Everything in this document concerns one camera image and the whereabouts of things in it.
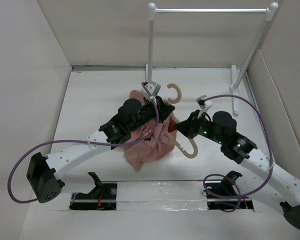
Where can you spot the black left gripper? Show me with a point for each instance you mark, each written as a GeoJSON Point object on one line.
{"type": "Point", "coordinates": [164, 109]}

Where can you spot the pink t-shirt with pixel print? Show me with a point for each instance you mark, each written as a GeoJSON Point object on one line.
{"type": "Point", "coordinates": [150, 149]}

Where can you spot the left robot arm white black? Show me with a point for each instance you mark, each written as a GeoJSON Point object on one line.
{"type": "Point", "coordinates": [45, 172]}

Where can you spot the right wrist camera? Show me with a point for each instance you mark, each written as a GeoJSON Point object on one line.
{"type": "Point", "coordinates": [203, 103]}

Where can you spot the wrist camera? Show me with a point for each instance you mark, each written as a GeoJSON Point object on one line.
{"type": "Point", "coordinates": [150, 89]}
{"type": "Point", "coordinates": [203, 103]}

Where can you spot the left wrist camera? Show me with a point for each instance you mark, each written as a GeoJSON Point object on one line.
{"type": "Point", "coordinates": [150, 89]}

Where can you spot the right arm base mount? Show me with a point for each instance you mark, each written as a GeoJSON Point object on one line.
{"type": "Point", "coordinates": [222, 194]}

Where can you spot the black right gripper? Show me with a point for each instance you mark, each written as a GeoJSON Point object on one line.
{"type": "Point", "coordinates": [188, 126]}

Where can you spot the white clothes rack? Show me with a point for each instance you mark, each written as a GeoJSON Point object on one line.
{"type": "Point", "coordinates": [214, 34]}

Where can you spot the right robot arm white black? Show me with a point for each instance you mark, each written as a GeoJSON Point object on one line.
{"type": "Point", "coordinates": [222, 129]}

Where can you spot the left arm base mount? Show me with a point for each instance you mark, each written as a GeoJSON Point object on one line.
{"type": "Point", "coordinates": [102, 197]}

